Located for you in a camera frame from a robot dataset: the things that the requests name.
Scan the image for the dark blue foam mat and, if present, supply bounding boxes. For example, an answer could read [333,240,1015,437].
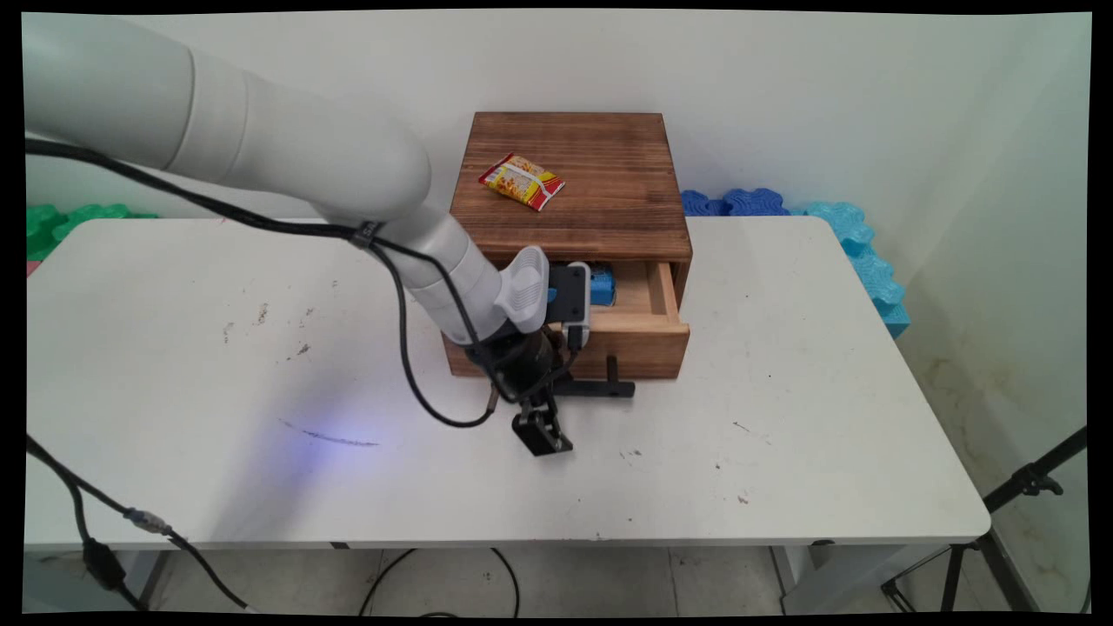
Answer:
[681,188,790,217]

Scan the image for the black bar drawer handle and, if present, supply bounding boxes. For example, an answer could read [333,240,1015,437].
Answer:
[553,356,636,400]

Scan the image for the black cable under table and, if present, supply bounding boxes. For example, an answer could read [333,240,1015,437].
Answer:
[358,547,521,618]

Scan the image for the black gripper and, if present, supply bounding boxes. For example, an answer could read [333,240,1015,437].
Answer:
[474,326,582,457]

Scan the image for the yellow red snack packet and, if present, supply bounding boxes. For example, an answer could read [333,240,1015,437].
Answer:
[478,153,566,212]

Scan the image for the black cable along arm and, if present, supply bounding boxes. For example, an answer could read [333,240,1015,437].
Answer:
[24,137,503,429]

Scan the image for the white table leg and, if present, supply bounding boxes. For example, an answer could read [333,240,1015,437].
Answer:
[770,543,924,616]

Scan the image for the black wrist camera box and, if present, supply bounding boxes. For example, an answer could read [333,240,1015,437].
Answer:
[546,261,594,350]

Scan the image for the brown wooden cabinet box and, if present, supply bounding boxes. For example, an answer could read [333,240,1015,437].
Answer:
[450,111,694,327]

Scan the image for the black tripod stand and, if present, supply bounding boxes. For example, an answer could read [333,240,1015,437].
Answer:
[880,426,1090,615]

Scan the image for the black cable with connector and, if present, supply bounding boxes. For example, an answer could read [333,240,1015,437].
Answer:
[24,433,255,611]

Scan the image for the light blue foam mat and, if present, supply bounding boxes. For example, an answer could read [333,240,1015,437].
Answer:
[804,202,911,338]

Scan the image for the green foam mat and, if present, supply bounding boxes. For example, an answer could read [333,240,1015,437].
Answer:
[26,203,159,262]

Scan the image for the wooden drawer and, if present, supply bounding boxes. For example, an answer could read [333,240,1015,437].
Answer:
[442,259,692,381]

